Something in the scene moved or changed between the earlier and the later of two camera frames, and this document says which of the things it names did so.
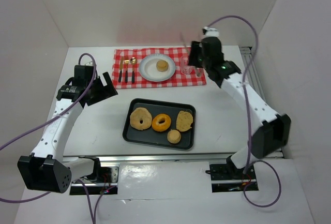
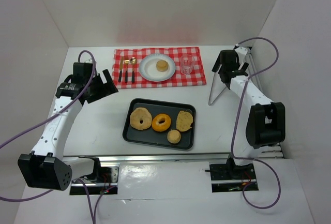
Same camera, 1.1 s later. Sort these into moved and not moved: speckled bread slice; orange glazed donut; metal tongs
Moved: metal tongs
Not moved: speckled bread slice; orange glazed donut
